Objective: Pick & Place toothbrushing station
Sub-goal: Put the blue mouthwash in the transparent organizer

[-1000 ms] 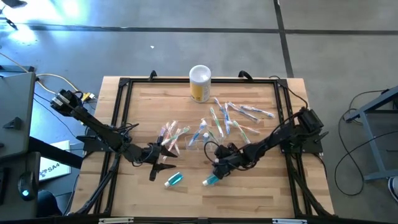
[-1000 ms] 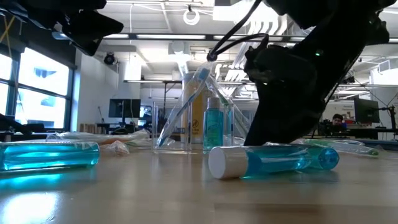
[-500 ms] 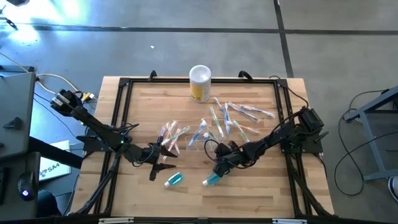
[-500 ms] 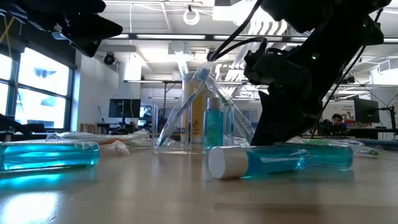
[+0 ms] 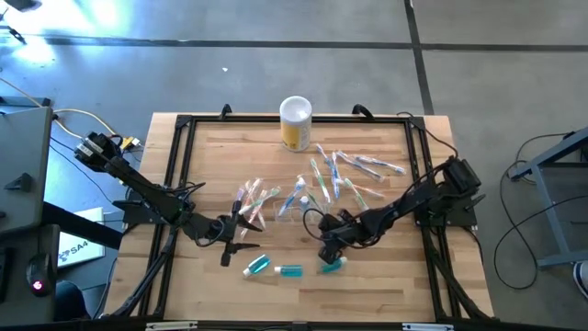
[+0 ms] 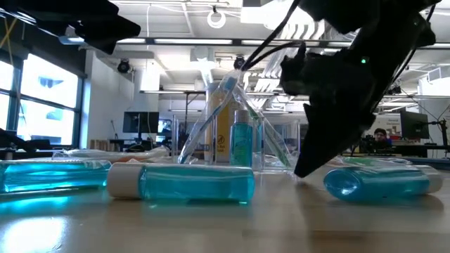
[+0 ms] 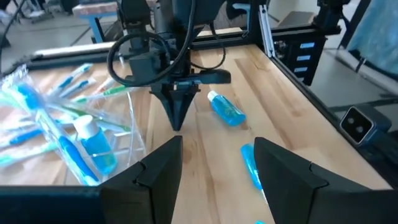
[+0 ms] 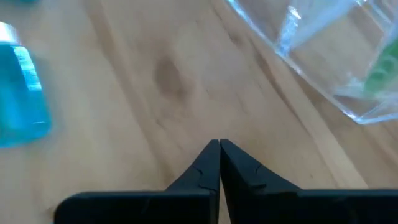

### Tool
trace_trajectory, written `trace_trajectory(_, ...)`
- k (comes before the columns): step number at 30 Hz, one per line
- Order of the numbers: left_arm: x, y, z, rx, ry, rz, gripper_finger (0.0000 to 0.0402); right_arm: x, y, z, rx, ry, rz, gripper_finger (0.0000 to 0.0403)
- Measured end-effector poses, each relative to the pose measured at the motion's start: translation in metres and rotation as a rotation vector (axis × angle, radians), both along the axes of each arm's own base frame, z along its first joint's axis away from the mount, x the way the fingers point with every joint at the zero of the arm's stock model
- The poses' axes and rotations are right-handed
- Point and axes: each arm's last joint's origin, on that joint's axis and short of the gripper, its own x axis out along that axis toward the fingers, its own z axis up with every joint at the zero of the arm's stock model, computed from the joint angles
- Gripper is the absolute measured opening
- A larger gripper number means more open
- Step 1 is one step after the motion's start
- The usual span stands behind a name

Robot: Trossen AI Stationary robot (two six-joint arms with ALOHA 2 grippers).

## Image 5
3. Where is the person's shoe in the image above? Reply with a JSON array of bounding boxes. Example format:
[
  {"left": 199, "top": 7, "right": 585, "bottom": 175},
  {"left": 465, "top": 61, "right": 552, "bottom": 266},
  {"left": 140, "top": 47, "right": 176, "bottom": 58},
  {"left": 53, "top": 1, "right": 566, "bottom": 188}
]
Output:
[{"left": 572, "top": 260, "right": 588, "bottom": 301}]

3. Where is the grey desk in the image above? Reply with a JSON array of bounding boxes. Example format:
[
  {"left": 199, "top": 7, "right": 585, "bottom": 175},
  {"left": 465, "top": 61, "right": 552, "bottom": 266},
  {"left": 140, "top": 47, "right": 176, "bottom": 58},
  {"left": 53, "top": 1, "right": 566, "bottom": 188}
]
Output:
[{"left": 0, "top": 95, "right": 62, "bottom": 325}]

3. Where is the blue-grey metal table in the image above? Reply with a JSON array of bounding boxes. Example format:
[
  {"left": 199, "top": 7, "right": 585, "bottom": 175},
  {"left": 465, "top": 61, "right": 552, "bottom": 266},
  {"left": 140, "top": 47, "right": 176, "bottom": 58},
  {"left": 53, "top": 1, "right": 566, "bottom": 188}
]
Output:
[{"left": 509, "top": 126, "right": 588, "bottom": 271}]

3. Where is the yellow cable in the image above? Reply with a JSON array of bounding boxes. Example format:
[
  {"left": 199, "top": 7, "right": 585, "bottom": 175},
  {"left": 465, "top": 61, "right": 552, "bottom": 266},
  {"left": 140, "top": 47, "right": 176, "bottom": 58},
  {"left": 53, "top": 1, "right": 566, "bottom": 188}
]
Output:
[
  {"left": 0, "top": 76, "right": 134, "bottom": 143},
  {"left": 54, "top": 119, "right": 86, "bottom": 140}
]

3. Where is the silver metal bracket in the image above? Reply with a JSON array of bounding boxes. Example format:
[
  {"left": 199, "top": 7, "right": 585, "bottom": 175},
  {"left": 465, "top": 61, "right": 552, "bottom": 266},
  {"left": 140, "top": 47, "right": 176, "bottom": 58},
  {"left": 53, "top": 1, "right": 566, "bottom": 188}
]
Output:
[
  {"left": 401, "top": 322, "right": 457, "bottom": 331},
  {"left": 144, "top": 321, "right": 199, "bottom": 331}
]

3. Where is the person's leg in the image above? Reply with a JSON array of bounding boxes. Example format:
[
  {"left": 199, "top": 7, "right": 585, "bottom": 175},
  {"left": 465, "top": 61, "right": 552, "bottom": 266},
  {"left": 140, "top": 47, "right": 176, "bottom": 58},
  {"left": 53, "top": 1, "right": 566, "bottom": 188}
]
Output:
[{"left": 54, "top": 280, "right": 92, "bottom": 322}]

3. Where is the black computer mouse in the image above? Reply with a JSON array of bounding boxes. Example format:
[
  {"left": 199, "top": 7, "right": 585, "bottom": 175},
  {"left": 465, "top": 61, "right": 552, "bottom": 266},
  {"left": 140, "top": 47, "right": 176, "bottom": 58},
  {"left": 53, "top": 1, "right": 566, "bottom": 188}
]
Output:
[{"left": 25, "top": 252, "right": 57, "bottom": 298}]

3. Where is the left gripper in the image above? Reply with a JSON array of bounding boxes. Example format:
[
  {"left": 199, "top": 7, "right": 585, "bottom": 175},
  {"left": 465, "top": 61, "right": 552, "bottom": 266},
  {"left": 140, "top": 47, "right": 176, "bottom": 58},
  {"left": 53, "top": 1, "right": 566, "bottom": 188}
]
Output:
[{"left": 196, "top": 200, "right": 264, "bottom": 268}]

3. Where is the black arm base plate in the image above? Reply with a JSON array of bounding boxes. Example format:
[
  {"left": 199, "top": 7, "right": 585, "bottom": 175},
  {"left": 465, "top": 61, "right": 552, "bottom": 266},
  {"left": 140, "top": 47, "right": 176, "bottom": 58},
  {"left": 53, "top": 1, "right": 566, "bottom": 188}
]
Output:
[
  {"left": 112, "top": 199, "right": 190, "bottom": 226},
  {"left": 410, "top": 189, "right": 487, "bottom": 230}
]

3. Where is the orange toothbrush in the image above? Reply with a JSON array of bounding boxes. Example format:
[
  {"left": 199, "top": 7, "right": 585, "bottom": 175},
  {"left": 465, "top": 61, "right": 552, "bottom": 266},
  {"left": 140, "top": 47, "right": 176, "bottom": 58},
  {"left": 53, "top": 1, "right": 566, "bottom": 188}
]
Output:
[
  {"left": 246, "top": 177, "right": 265, "bottom": 209},
  {"left": 336, "top": 177, "right": 387, "bottom": 200}
]

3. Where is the green toothbrush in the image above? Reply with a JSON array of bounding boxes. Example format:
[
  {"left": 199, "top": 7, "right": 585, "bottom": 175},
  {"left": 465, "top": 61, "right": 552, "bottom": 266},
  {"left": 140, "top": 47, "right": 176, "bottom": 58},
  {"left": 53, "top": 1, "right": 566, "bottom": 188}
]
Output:
[
  {"left": 306, "top": 188, "right": 330, "bottom": 215},
  {"left": 237, "top": 185, "right": 282, "bottom": 216},
  {"left": 343, "top": 177, "right": 369, "bottom": 211},
  {"left": 310, "top": 158, "right": 333, "bottom": 204}
]

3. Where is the white yellow wipes canister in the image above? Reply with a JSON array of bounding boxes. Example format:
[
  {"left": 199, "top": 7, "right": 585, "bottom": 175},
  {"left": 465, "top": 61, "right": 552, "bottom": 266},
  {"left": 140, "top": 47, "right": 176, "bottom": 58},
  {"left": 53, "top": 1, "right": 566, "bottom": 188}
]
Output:
[{"left": 278, "top": 95, "right": 313, "bottom": 153}]

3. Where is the black metal bar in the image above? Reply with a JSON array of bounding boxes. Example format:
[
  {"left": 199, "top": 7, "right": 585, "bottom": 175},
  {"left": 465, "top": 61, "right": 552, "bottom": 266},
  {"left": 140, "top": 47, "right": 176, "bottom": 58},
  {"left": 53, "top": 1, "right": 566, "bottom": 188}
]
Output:
[{"left": 43, "top": 201, "right": 125, "bottom": 252}]

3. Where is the white printed sign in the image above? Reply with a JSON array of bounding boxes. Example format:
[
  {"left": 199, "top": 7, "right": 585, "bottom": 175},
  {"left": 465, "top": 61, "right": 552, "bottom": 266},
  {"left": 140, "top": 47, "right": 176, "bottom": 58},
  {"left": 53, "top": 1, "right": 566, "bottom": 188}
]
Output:
[{"left": 57, "top": 206, "right": 107, "bottom": 269}]

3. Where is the black chair base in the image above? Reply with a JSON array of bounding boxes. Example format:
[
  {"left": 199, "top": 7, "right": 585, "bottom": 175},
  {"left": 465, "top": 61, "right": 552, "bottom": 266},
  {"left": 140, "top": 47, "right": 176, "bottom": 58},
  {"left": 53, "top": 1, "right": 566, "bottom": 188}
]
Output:
[{"left": 0, "top": 0, "right": 42, "bottom": 46}]

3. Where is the black plastic bracket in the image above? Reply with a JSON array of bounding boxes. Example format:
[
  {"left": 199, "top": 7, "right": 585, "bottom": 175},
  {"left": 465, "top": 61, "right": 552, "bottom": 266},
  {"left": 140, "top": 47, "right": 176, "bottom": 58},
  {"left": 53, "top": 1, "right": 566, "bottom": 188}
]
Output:
[{"left": 3, "top": 172, "right": 34, "bottom": 192}]

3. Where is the clear plastic zip bag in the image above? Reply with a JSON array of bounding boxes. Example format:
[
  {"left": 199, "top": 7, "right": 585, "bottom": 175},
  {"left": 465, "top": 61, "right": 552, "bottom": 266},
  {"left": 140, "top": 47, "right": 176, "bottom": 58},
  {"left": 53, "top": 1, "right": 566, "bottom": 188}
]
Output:
[{"left": 274, "top": 195, "right": 330, "bottom": 224}]

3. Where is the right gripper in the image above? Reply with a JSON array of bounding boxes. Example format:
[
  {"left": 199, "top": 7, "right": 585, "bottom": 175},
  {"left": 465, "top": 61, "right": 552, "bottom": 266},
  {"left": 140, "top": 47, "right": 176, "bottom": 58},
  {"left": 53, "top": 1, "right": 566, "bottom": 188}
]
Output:
[{"left": 317, "top": 209, "right": 364, "bottom": 265}]

